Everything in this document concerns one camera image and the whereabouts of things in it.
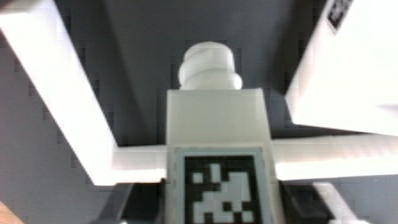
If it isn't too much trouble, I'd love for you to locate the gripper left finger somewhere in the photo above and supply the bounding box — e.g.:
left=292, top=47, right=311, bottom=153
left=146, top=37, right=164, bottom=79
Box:
left=89, top=181, right=165, bottom=224

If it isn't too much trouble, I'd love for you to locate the white table leg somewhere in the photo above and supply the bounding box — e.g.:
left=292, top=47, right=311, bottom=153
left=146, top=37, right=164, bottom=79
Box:
left=165, top=42, right=284, bottom=224

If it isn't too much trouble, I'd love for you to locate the white U-shaped obstacle fence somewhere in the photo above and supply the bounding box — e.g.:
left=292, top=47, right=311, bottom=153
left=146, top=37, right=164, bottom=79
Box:
left=0, top=0, right=398, bottom=185

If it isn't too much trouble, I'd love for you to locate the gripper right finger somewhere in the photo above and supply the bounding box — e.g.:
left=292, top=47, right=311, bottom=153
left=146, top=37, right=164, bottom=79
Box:
left=281, top=182, right=372, bottom=224

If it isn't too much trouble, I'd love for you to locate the white square table top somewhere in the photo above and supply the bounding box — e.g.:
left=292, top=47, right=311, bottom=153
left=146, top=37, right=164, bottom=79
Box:
left=286, top=0, right=398, bottom=136

